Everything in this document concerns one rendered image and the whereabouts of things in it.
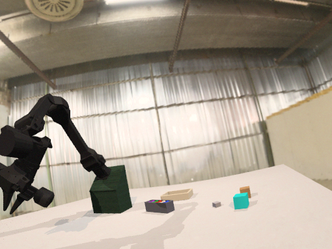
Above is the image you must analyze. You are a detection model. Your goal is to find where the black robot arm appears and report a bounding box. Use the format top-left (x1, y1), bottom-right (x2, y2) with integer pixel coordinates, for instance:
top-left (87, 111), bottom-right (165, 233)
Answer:
top-left (0, 94), bottom-right (111, 194)

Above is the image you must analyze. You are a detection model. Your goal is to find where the brown block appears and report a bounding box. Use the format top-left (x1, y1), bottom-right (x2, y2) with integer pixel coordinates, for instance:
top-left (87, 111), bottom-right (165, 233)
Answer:
top-left (240, 186), bottom-right (251, 198)

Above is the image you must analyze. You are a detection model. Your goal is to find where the beige rectangular tray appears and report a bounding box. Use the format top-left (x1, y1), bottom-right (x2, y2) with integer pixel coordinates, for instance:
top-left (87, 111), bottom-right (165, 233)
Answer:
top-left (161, 188), bottom-right (193, 201)

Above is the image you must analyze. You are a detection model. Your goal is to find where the teal cube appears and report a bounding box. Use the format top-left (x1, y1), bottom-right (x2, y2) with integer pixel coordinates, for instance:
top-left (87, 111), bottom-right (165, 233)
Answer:
top-left (233, 193), bottom-right (249, 210)

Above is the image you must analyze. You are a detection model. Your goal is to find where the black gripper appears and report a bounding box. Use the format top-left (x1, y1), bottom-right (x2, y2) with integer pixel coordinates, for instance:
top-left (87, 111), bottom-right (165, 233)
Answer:
top-left (2, 158), bottom-right (55, 214)

